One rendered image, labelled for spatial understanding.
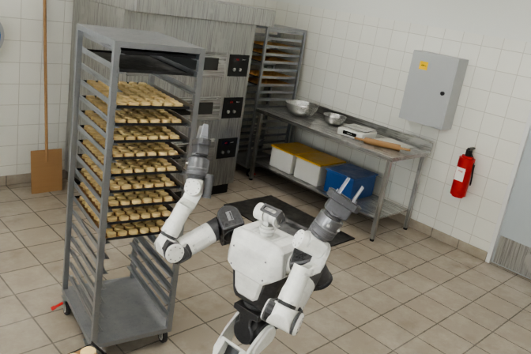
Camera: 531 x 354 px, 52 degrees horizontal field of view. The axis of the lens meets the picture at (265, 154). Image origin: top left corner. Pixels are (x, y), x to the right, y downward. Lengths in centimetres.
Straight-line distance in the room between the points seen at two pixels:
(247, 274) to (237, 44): 366
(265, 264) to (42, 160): 380
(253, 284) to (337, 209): 54
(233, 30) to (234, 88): 60
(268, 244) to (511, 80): 381
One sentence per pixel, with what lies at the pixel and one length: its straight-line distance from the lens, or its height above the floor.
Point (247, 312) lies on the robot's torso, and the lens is 226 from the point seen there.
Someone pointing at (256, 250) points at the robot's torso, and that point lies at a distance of 208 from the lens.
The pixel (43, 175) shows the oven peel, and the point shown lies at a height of 18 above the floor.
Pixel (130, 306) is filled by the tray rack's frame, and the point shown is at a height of 15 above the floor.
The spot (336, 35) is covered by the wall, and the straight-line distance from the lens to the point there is 654.
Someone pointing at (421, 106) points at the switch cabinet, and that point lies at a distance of 564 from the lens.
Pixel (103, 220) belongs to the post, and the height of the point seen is 91.
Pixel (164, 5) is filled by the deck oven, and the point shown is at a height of 193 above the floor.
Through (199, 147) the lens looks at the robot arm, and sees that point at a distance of 215.
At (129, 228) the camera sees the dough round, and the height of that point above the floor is 78.
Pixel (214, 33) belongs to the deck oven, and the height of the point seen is 172.
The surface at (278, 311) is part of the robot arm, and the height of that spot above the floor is 115.
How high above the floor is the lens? 212
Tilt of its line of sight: 16 degrees down
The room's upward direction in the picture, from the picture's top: 9 degrees clockwise
